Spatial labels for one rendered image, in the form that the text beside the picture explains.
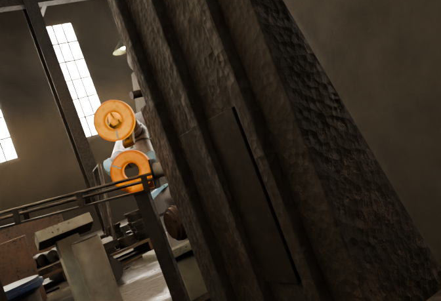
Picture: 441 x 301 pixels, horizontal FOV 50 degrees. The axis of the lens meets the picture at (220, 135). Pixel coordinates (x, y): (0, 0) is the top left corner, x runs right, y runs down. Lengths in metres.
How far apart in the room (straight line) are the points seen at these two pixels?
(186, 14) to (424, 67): 0.64
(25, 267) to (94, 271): 1.85
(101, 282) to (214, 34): 1.30
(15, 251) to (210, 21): 3.06
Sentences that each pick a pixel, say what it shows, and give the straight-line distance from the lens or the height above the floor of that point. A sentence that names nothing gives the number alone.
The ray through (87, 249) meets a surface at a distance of 2.03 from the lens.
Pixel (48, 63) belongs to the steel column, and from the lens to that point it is 10.22.
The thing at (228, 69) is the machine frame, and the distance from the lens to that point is 1.00.
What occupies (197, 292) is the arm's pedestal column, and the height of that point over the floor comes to 0.05.
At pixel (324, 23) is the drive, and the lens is 0.79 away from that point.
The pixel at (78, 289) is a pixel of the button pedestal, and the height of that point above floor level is 0.32.
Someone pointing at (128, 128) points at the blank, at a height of 0.86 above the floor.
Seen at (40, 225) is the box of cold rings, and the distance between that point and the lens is 5.46.
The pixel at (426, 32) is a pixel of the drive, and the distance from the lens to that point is 0.69.
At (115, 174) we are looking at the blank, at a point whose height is 0.71.
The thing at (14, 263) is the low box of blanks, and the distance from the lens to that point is 3.85.
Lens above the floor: 0.63
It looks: 3 degrees up
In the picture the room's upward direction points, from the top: 21 degrees counter-clockwise
